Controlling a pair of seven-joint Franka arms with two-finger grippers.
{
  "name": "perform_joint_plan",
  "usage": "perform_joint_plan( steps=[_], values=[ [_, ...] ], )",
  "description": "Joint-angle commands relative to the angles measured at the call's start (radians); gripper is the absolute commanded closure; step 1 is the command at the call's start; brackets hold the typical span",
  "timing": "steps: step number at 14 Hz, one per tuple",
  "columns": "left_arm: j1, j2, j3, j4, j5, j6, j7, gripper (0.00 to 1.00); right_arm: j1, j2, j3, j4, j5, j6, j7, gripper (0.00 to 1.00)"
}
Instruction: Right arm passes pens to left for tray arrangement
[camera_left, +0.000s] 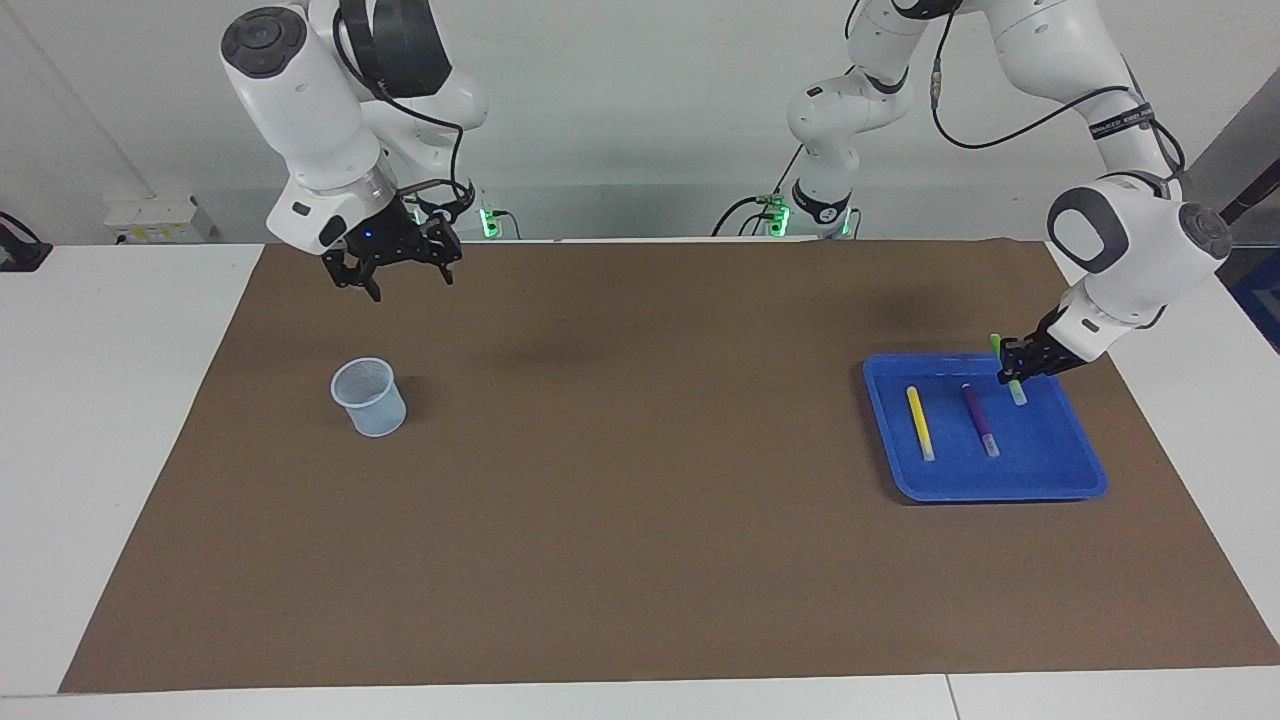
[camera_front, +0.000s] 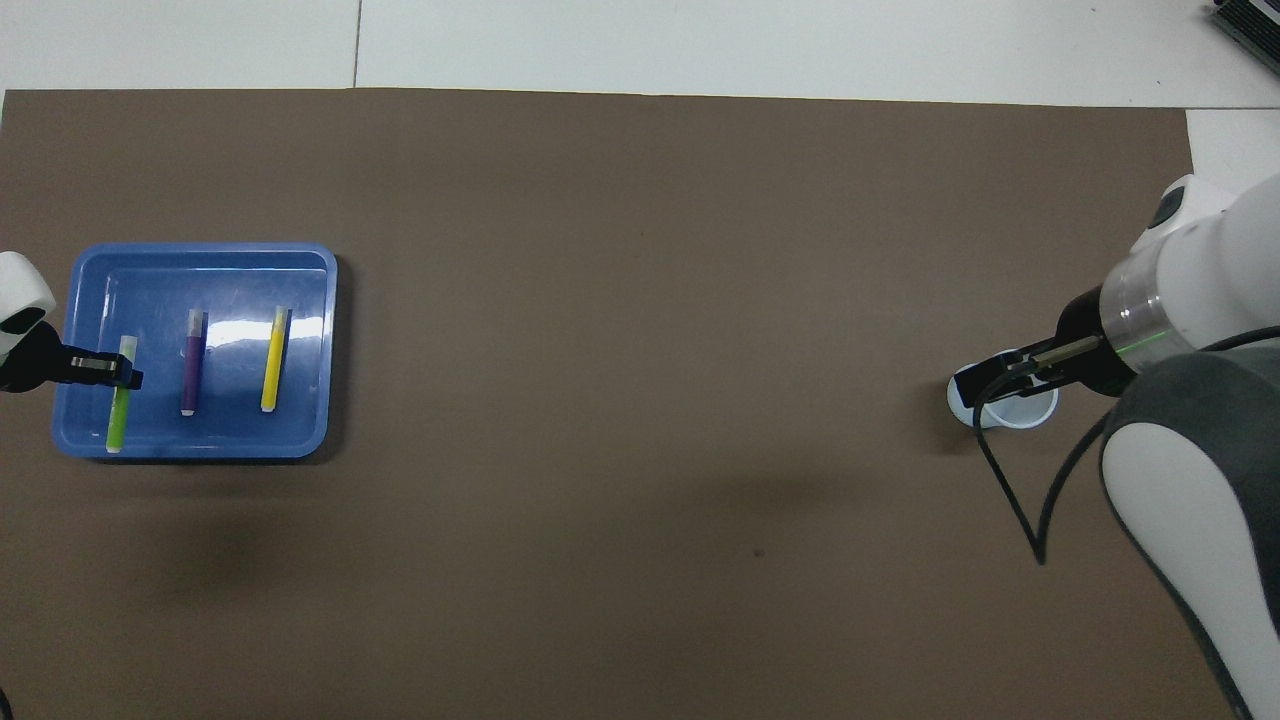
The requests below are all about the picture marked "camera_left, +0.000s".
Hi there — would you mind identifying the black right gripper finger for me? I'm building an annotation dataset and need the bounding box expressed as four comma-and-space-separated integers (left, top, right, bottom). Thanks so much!
422, 220, 464, 287
322, 250, 383, 303

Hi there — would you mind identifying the green pen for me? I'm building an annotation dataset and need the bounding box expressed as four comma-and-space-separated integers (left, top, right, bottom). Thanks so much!
989, 333, 1029, 407

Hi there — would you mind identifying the purple pen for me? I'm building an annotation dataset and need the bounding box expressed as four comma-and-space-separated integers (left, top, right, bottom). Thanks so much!
961, 383, 1001, 459

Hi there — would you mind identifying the yellow pen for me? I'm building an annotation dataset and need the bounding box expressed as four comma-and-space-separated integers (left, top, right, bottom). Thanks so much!
906, 386, 936, 463

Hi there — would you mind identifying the blue plastic tray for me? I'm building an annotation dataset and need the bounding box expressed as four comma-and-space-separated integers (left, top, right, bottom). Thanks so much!
862, 352, 1109, 503

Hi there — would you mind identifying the translucent plastic cup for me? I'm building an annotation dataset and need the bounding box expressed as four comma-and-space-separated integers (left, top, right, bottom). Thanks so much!
330, 357, 408, 438

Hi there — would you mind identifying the blue box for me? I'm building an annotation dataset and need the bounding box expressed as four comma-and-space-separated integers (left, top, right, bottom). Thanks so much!
1232, 250, 1280, 353

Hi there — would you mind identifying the black stand pole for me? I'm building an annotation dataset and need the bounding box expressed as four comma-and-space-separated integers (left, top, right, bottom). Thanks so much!
1215, 158, 1280, 231

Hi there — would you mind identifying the brown table mat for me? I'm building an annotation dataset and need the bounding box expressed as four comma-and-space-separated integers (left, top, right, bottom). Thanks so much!
58, 238, 1280, 695

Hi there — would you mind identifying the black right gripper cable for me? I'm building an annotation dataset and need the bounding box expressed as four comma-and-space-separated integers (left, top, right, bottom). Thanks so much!
333, 0, 477, 226

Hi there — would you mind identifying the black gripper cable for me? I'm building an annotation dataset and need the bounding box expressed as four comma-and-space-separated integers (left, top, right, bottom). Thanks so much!
333, 0, 477, 226
845, 0, 1187, 201

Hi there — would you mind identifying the white wall socket box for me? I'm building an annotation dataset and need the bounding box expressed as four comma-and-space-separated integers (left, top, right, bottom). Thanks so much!
103, 193, 214, 244

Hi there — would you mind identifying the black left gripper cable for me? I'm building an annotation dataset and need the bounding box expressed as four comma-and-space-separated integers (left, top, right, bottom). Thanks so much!
845, 0, 1187, 201

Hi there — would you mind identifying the black clamp mount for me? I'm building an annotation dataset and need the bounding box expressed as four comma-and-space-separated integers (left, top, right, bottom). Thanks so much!
0, 212, 53, 273

